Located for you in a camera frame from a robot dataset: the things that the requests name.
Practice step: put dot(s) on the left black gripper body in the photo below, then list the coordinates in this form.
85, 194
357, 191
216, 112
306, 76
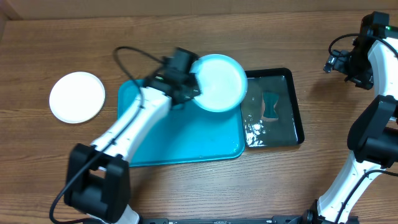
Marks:
195, 89

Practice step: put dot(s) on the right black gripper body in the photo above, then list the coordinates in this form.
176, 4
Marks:
334, 62

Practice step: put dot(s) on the light blue plate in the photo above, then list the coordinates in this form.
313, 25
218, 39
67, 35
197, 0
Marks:
222, 82

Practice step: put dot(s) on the green scrubbing sponge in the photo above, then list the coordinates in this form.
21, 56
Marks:
269, 103

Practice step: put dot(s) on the white pink plate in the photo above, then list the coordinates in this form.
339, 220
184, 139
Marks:
77, 97

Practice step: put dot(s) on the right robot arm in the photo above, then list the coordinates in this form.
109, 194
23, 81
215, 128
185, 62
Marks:
373, 146

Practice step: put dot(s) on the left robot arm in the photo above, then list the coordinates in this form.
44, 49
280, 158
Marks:
98, 181

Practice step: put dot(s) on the teal plastic tray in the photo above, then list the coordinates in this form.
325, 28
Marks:
191, 134

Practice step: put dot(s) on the black water tray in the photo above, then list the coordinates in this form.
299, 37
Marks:
288, 129

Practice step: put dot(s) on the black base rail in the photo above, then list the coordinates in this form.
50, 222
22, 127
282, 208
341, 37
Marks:
281, 219

